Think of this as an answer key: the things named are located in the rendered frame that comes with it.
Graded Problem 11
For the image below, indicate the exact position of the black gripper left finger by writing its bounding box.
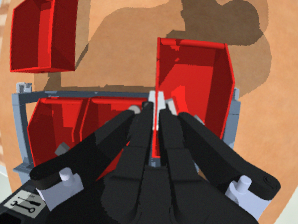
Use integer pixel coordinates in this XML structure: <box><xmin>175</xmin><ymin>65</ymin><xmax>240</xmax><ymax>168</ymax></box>
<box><xmin>29</xmin><ymin>91</ymin><xmax>155</xmax><ymax>224</ymax></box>

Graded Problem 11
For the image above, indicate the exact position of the white round disc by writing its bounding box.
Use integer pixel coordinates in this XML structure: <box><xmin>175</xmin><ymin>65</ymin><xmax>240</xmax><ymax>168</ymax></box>
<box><xmin>128</xmin><ymin>105</ymin><xmax>141</xmax><ymax>113</ymax></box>

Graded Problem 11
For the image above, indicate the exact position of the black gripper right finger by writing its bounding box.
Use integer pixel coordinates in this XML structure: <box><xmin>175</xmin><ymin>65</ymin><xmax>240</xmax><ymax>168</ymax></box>
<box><xmin>156</xmin><ymin>91</ymin><xmax>281</xmax><ymax>224</ymax></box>

